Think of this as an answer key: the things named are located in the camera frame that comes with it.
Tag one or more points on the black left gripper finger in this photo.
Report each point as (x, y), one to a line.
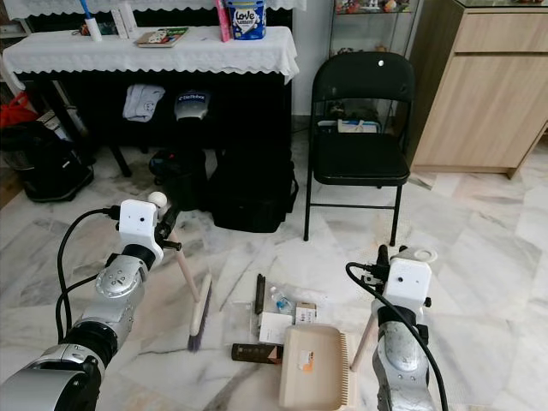
(162, 213)
(173, 214)

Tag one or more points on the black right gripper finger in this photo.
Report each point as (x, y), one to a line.
(383, 253)
(396, 253)

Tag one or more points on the beige hand broom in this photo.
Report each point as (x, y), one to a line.
(200, 312)

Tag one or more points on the round black bag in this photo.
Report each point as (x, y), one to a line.
(178, 174)

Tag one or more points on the large black bag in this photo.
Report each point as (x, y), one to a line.
(251, 193)

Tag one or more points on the small printed carton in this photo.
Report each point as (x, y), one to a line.
(306, 312)

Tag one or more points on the clear plastic bottle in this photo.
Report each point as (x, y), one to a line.
(282, 300)

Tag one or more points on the black folding chair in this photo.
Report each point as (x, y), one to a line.
(360, 154)

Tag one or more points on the grey printed cap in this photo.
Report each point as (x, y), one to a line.
(192, 107)

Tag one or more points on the dark brown stick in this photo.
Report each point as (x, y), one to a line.
(260, 293)

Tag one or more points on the grey folded cloth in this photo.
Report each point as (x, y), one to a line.
(143, 103)

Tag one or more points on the white and blue box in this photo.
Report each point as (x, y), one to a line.
(358, 126)

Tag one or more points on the white lace cloth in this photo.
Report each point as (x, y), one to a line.
(150, 56)

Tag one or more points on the red bag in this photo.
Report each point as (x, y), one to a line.
(19, 111)

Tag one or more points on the green cover book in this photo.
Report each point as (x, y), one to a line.
(161, 37)

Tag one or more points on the light wooden drawer cabinet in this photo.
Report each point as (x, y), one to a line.
(479, 90)

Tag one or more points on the white upright boxes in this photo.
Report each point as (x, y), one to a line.
(123, 23)

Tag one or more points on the pink upright pack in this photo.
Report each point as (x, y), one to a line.
(223, 20)

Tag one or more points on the blue and white brush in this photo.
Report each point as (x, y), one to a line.
(92, 26)

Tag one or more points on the blue Love tin can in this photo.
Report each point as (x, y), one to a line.
(247, 19)

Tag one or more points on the glass display shelf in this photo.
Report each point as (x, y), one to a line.
(368, 24)

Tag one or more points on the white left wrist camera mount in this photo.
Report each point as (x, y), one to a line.
(139, 227)

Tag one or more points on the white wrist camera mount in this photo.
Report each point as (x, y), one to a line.
(139, 227)
(407, 281)

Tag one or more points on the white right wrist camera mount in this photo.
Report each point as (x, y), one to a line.
(407, 281)

